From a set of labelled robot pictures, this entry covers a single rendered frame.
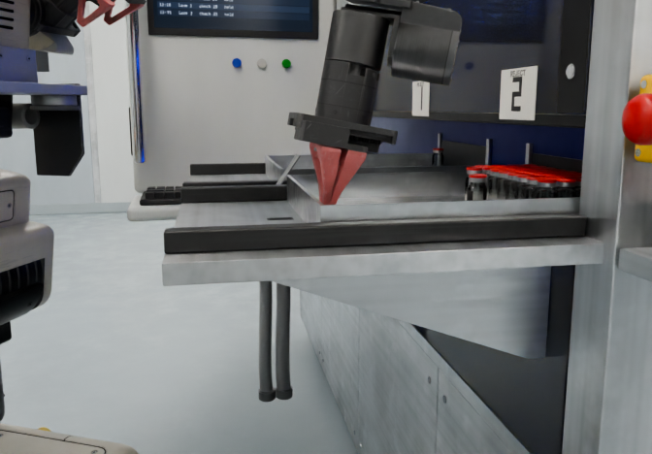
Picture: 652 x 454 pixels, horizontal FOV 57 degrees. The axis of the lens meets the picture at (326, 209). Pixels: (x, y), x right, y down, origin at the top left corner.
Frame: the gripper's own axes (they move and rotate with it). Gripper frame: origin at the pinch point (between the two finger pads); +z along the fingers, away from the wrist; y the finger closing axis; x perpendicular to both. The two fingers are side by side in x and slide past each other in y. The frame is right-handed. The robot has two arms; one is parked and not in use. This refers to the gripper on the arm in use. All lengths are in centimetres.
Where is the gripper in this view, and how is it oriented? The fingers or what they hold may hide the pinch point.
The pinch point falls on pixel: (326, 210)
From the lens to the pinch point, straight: 61.8
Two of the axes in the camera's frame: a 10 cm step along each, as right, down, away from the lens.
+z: -1.8, 9.8, 1.3
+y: 9.7, 1.5, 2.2
